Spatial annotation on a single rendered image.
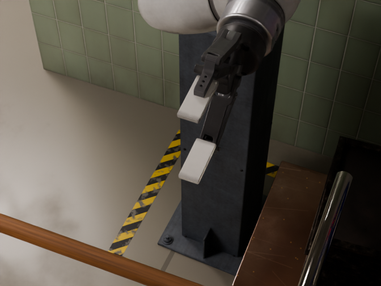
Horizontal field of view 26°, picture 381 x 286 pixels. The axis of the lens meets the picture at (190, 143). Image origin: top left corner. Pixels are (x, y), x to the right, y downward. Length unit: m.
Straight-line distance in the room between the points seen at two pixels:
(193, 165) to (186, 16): 0.28
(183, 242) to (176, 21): 1.46
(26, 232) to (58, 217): 1.43
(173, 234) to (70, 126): 0.59
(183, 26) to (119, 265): 0.39
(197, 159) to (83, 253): 0.29
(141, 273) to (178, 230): 1.42
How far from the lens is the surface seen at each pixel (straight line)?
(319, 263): 1.37
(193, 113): 1.03
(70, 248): 1.35
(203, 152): 1.16
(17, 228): 1.38
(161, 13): 1.35
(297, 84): 2.70
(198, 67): 1.06
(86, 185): 2.86
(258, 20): 1.18
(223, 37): 1.12
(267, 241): 2.06
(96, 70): 3.05
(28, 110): 3.09
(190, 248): 2.70
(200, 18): 1.31
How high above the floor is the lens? 2.37
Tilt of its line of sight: 54 degrees down
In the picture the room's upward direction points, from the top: straight up
